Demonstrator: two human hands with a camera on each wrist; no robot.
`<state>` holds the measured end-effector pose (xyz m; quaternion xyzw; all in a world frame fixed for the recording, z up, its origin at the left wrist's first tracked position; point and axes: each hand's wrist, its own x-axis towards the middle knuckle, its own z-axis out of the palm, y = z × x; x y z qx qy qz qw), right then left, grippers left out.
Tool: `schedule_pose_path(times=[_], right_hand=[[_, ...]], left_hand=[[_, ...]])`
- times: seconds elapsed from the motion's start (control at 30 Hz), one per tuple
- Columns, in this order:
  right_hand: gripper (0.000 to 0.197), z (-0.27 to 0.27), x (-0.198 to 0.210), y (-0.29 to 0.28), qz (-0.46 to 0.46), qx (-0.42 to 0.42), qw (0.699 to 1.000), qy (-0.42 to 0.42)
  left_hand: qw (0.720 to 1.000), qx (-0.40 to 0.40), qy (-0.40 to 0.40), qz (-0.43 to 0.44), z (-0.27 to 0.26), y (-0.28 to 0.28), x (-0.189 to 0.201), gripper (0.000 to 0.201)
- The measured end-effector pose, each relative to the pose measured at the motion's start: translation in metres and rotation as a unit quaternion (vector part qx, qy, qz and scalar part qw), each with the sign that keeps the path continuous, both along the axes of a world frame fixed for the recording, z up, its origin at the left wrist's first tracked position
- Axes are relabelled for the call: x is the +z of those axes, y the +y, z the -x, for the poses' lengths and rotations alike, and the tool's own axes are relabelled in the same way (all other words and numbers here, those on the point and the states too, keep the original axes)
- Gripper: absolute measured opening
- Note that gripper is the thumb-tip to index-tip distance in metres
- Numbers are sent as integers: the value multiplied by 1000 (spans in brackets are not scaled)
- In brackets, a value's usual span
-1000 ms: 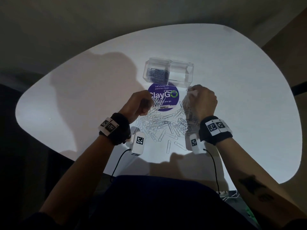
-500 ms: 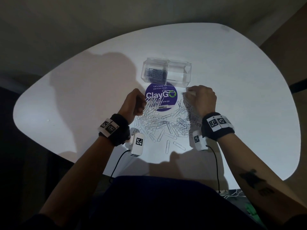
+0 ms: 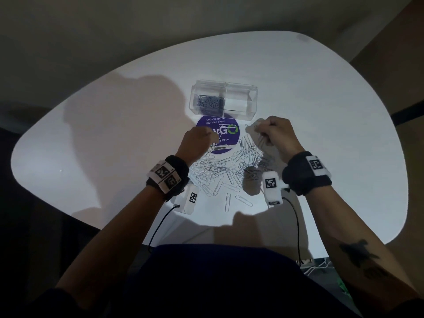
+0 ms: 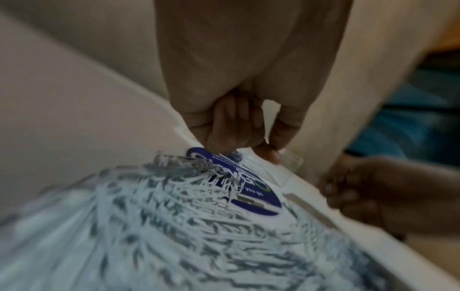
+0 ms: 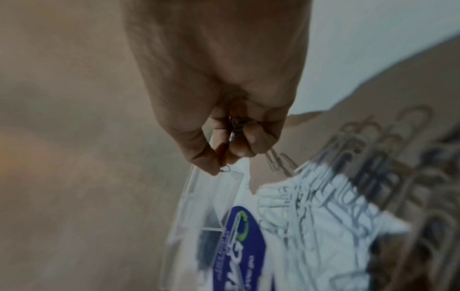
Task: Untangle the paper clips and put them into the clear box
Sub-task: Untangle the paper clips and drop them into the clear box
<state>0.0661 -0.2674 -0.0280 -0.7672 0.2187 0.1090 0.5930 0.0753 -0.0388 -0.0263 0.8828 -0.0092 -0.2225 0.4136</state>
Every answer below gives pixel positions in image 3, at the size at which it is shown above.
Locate black left camera cable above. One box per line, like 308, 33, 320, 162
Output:
147, 204, 181, 254

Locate black left wristband with markers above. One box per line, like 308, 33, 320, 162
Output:
145, 155, 190, 202

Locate cluster of sorted blue clips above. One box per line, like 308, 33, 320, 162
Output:
196, 94, 225, 115

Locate white cables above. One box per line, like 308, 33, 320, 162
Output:
299, 258, 333, 277

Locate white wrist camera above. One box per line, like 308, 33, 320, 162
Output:
174, 183, 201, 215
261, 171, 289, 207

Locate round purple sticker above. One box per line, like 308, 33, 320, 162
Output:
196, 113, 240, 155

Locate green object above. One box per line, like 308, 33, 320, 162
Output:
336, 278, 352, 300

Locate person's dark blue clothing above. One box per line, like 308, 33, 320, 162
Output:
122, 244, 358, 318

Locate person's left forearm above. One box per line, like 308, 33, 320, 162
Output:
56, 187, 166, 308

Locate black right wristband with markers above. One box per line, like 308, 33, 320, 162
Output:
281, 151, 333, 197

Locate pile of mixed paper clips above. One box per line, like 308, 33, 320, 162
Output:
189, 124, 279, 212

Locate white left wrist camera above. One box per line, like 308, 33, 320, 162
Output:
174, 183, 201, 215

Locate clear plastic two-compartment box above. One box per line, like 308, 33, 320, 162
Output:
189, 79, 259, 121

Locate black right camera cable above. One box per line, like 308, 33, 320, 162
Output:
281, 197, 303, 267

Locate person's right hand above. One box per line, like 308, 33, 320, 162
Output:
246, 116, 305, 163

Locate black wristband with markers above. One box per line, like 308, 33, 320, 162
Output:
281, 151, 333, 197
145, 155, 190, 202

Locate black bar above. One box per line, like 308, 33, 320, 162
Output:
390, 101, 424, 126

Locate person's left hand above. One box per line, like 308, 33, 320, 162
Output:
174, 126, 220, 168

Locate person's right forearm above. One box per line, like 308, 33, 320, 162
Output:
306, 187, 420, 305

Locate black camera cable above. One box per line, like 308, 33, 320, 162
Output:
147, 204, 181, 254
281, 197, 303, 267

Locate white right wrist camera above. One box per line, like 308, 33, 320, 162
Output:
261, 171, 289, 207

